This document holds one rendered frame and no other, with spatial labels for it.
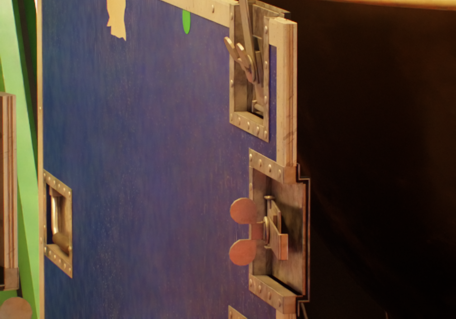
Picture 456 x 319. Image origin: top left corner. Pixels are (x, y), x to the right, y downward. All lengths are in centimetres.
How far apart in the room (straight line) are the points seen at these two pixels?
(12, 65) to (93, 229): 155
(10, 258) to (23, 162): 270
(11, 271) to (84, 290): 123
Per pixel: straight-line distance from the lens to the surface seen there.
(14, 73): 484
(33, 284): 481
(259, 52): 265
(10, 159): 212
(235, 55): 267
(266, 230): 262
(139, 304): 311
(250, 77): 266
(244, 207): 262
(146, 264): 307
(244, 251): 263
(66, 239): 348
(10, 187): 212
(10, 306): 219
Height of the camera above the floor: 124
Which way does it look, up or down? 9 degrees down
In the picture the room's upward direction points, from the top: straight up
